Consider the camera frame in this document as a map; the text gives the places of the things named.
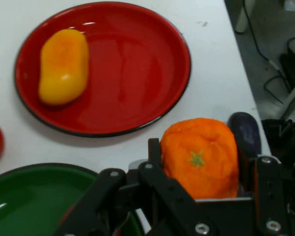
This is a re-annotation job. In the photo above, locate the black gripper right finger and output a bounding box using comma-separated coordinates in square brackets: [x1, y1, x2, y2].
[237, 142, 290, 236]

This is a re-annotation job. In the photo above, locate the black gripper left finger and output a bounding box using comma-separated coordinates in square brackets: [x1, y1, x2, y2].
[54, 138, 219, 236]

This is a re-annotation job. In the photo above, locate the red plate with black rim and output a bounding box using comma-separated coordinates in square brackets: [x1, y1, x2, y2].
[14, 1, 192, 138]

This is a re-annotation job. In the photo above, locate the green plate with dark rim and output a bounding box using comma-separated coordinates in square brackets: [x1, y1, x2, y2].
[0, 162, 146, 236]

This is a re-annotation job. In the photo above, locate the white furniture leg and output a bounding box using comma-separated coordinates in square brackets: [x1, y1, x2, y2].
[235, 0, 257, 34]

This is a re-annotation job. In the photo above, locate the black power adapter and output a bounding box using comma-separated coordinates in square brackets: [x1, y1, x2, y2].
[279, 36, 295, 87]

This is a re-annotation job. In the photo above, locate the purple toy eggplant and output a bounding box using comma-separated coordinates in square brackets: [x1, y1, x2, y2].
[227, 112, 263, 158]

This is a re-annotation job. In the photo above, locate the thin black cable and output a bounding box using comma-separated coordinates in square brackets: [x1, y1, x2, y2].
[243, 0, 292, 104]

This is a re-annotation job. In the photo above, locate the orange toy fruit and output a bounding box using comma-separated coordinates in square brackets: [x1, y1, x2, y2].
[159, 118, 239, 199]

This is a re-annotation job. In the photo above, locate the yellow toy mango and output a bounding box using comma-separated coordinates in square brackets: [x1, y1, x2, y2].
[38, 29, 90, 106]

